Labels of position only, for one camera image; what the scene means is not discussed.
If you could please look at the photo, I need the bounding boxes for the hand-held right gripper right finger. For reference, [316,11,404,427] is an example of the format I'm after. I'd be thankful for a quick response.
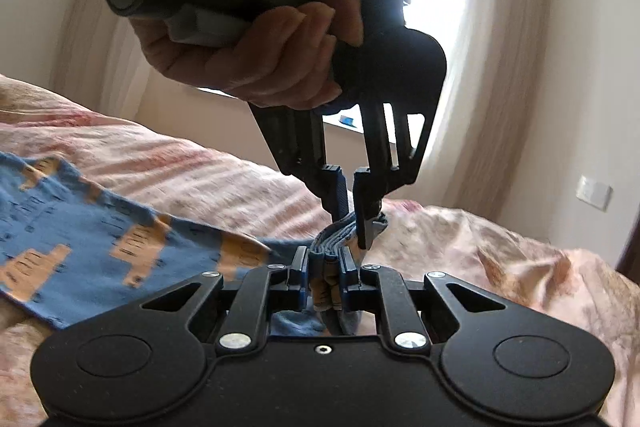
[339,252,507,354]

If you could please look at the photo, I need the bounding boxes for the white window sill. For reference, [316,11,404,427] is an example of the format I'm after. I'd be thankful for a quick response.
[197,86,362,134]

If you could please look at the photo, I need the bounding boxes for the beige curtain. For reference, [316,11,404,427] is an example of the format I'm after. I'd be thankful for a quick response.
[49,0,158,108]
[414,0,555,214]

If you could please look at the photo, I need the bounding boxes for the person's left hand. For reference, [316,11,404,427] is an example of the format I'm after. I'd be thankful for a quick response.
[127,0,364,111]

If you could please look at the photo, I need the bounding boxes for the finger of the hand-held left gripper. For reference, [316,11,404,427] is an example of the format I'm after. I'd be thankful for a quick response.
[352,99,427,251]
[249,103,350,221]

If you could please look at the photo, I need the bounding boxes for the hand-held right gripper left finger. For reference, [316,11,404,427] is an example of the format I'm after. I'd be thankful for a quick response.
[140,246,309,355]

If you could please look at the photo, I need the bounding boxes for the pink floral blanket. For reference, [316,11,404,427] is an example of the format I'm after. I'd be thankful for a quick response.
[0,73,640,427]

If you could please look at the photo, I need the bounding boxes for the blue printed pants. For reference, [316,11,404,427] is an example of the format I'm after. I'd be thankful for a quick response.
[0,151,390,339]

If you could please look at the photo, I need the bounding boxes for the dark brown furniture edge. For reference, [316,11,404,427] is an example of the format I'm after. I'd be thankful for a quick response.
[616,199,640,279]

